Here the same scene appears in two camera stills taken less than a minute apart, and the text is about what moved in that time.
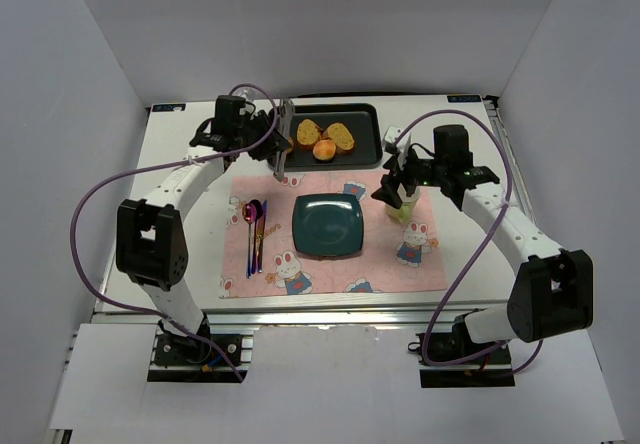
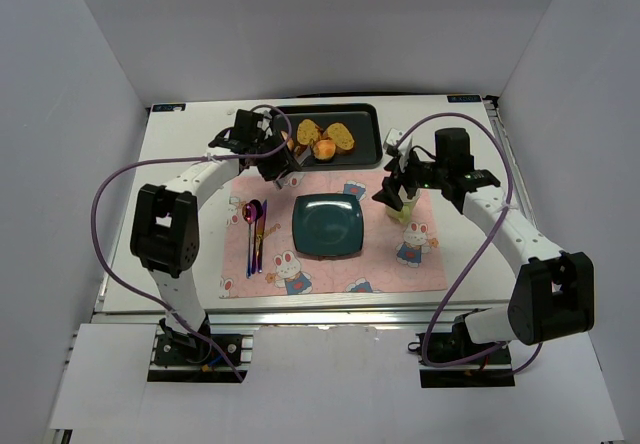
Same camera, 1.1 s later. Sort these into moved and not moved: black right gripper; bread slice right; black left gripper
Moved: black left gripper
Not moved: bread slice right; black right gripper
